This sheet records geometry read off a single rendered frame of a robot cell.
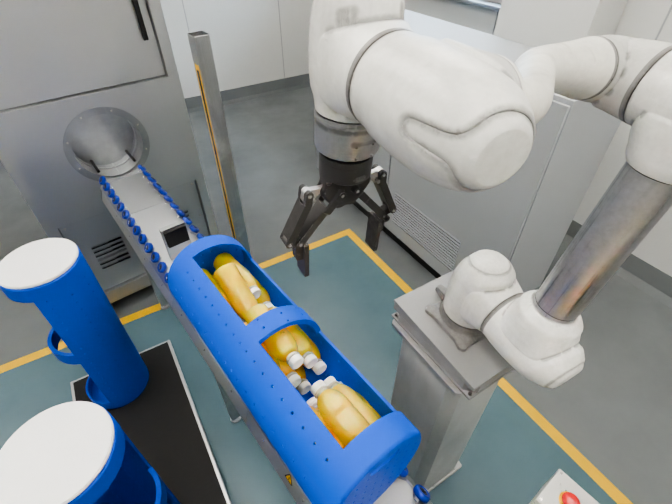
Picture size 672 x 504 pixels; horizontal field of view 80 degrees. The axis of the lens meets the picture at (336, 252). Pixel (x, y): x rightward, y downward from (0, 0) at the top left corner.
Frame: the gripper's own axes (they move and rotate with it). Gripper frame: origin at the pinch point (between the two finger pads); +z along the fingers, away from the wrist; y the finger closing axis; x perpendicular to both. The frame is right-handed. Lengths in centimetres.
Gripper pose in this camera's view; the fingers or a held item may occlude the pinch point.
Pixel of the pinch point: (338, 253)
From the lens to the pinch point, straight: 69.5
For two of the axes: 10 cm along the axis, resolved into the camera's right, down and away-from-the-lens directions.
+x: -4.9, -6.3, 6.1
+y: 8.7, -3.1, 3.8
